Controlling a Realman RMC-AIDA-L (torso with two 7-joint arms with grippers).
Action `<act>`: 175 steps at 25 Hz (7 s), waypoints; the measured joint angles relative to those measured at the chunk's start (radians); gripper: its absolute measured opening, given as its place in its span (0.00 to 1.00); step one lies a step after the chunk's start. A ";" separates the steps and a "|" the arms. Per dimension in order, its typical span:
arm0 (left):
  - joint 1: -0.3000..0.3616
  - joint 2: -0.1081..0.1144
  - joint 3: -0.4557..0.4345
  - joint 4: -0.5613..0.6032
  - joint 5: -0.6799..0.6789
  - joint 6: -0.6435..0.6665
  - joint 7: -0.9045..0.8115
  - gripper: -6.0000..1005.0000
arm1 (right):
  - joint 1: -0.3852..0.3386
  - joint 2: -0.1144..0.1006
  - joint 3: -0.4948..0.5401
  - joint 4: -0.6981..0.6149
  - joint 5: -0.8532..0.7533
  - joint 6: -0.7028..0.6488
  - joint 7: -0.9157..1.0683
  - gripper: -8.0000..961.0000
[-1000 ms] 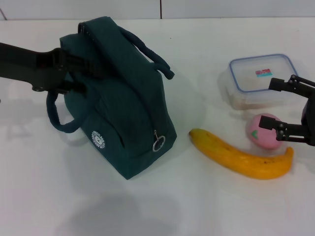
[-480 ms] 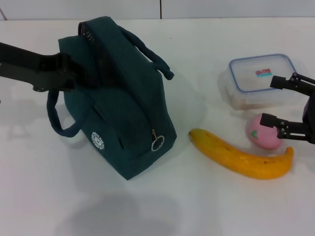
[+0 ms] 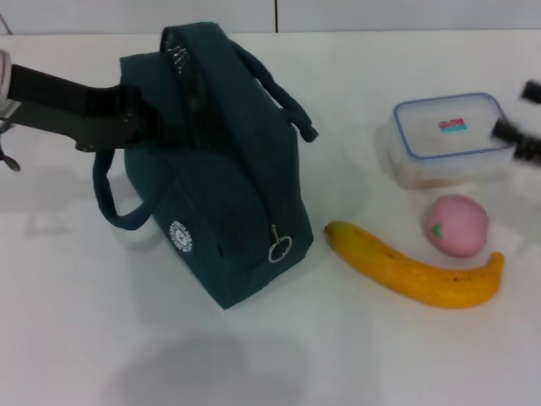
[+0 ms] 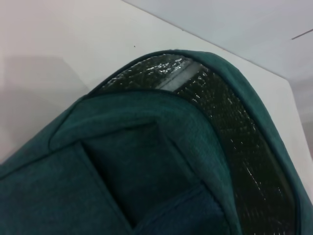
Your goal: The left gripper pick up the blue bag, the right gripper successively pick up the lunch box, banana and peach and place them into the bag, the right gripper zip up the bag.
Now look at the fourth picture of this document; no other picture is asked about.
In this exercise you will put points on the dark teal insulated lunch bag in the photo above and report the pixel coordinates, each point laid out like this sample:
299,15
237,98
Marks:
122,171

